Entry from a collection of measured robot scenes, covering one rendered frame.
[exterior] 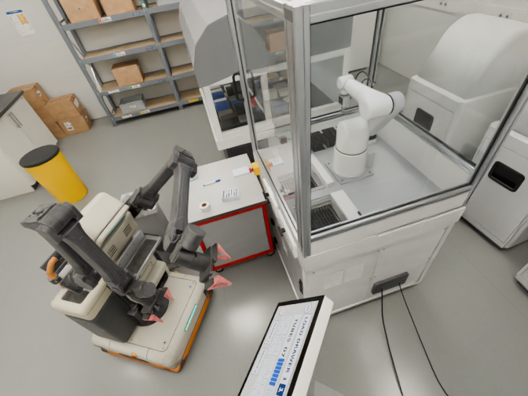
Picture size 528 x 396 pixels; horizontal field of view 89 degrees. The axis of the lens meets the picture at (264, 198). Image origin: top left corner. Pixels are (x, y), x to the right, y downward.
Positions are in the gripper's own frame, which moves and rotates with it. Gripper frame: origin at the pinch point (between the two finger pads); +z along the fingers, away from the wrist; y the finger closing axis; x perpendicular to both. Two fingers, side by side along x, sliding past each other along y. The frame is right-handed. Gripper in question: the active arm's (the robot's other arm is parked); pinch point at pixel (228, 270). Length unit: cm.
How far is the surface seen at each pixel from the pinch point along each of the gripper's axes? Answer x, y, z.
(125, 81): 173, 424, -67
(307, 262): 6, 23, 54
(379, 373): 39, -13, 145
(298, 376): -3.7, -30.8, 21.0
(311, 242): -7.1, 23.8, 43.2
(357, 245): -15, 28, 73
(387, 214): -37, 30, 68
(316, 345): -7.9, -23.1, 27.0
